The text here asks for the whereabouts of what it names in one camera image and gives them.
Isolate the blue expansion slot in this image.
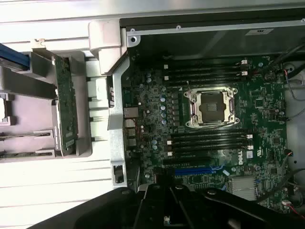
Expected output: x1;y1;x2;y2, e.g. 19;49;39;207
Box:
174;167;213;177

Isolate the black internal wire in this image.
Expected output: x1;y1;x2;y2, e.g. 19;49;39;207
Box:
258;167;305;203
270;44;305;72

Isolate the long black expansion slot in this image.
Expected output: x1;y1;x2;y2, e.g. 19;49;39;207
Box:
163;156;213;167

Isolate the black open PC case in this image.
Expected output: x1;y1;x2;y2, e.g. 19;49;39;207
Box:
107;9;305;229

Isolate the grey case corner handle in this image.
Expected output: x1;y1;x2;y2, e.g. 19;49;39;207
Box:
88;20;130;75

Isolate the silver CPU socket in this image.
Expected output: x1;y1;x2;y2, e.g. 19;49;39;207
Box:
183;85;241;129

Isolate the silver chipset heat sink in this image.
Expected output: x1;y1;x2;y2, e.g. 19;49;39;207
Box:
229;177;259;201

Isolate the hard disk in blue caddy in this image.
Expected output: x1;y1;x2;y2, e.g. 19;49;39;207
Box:
0;42;32;72

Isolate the green motherboard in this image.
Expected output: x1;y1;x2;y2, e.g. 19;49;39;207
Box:
121;56;290;215

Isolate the green graphics card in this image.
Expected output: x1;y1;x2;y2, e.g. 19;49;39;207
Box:
30;39;80;157

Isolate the black-latch RAM slot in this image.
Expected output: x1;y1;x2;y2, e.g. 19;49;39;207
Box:
171;130;246;139
166;77;241;86
166;66;241;75
171;140;247;151

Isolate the grey parts rack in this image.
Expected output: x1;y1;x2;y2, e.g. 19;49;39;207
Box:
0;39;94;164

